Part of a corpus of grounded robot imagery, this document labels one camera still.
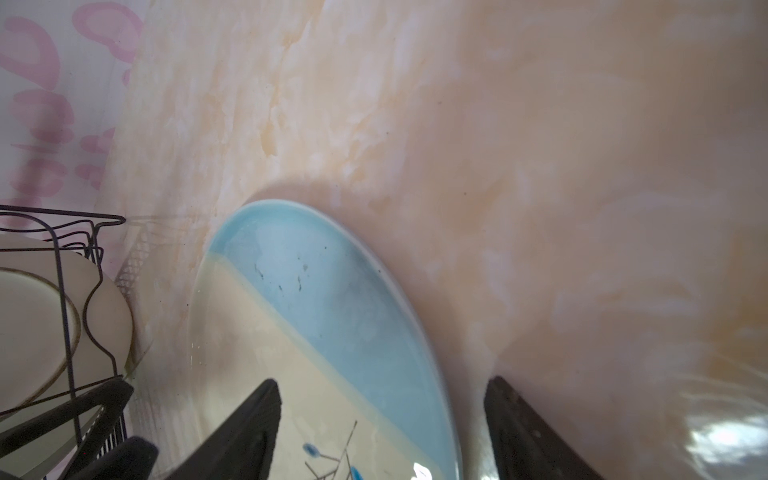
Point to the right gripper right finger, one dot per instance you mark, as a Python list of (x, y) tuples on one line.
[(525, 447)]

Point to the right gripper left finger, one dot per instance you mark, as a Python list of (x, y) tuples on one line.
[(242, 447)]

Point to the star patterned plate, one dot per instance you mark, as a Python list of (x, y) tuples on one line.
[(63, 325)]

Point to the cream blue plate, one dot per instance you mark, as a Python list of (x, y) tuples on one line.
[(286, 293)]

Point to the black wire dish rack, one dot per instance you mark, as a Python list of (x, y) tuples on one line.
[(64, 439)]

